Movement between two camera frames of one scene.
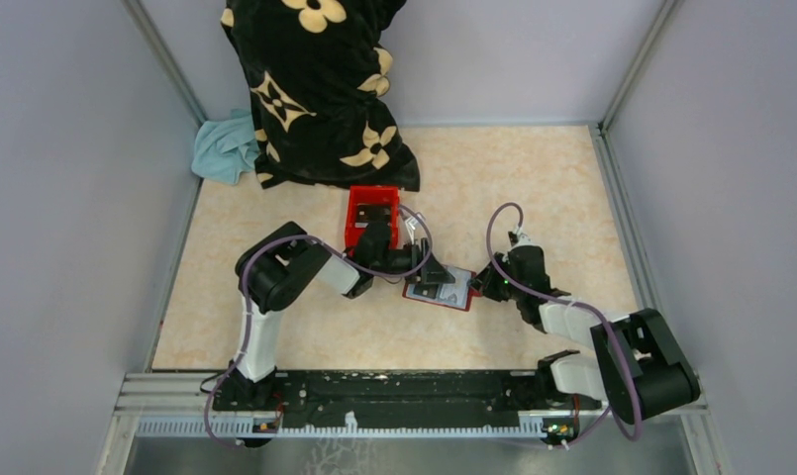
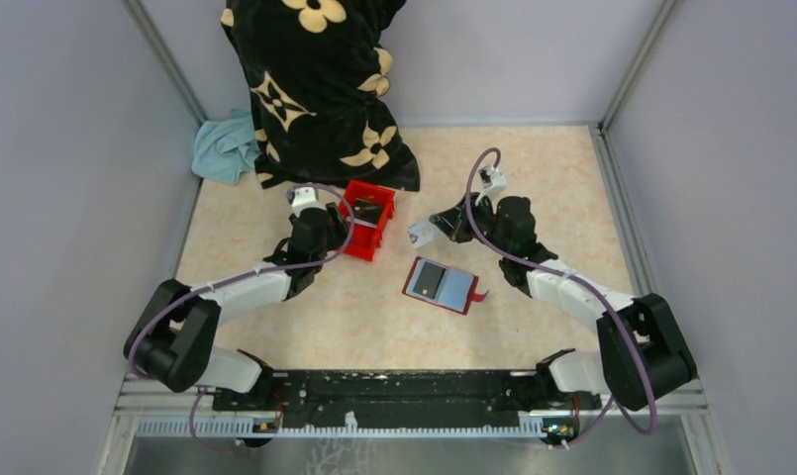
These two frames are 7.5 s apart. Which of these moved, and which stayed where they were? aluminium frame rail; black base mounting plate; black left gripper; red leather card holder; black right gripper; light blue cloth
Moved: black right gripper; black left gripper
Stayed: black base mounting plate; red leather card holder; aluminium frame rail; light blue cloth
